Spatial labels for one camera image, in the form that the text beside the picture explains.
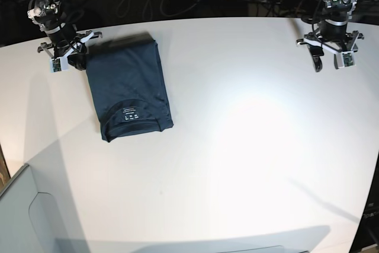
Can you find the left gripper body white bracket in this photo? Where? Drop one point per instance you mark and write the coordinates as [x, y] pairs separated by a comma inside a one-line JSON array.
[[333, 37]]

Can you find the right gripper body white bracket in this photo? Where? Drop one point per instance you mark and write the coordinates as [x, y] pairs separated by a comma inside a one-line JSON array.
[[59, 50]]

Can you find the dark blue T-shirt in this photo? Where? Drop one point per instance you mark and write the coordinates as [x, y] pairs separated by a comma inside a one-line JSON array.
[[128, 90]]

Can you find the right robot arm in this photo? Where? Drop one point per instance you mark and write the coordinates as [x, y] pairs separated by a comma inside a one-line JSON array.
[[57, 19]]

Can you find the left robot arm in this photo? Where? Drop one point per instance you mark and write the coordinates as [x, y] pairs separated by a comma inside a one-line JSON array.
[[334, 10]]

